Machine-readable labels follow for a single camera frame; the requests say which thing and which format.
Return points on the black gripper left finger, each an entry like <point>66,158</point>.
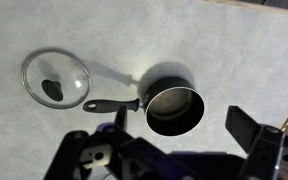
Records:
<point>84,146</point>

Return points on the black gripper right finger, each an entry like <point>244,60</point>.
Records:
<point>264,146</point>

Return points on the round glass pot lid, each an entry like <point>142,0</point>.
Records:
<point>67,70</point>

